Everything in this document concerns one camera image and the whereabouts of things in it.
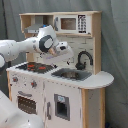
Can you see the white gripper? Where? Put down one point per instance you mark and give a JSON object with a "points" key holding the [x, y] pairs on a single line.
{"points": [[60, 52]]}

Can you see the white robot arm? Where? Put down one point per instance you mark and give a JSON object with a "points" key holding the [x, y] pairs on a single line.
{"points": [[45, 42]]}

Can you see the wooden toy kitchen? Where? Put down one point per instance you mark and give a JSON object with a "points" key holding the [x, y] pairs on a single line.
{"points": [[69, 91]]}

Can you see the black toy faucet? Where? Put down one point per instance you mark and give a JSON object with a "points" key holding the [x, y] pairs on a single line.
{"points": [[84, 58]]}

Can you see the grey toy sink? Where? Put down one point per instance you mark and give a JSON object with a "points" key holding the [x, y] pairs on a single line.
{"points": [[71, 74]]}

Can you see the toy microwave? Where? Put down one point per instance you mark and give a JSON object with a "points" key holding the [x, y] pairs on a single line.
{"points": [[74, 24]]}

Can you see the black toy stovetop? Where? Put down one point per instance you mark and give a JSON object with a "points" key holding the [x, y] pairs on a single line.
{"points": [[36, 67]]}

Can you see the grey range hood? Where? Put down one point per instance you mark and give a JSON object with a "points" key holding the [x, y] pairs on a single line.
{"points": [[38, 22]]}

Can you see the left red stove knob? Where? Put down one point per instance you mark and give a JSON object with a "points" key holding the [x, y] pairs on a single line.
{"points": [[15, 79]]}

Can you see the grey ice dispenser panel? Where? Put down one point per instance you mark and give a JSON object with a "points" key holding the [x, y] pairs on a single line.
{"points": [[62, 107]]}

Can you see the toy oven door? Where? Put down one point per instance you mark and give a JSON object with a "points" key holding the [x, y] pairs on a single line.
{"points": [[26, 103]]}

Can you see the grey cabinet door handle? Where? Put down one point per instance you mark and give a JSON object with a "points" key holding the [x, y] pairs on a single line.
{"points": [[48, 111]]}

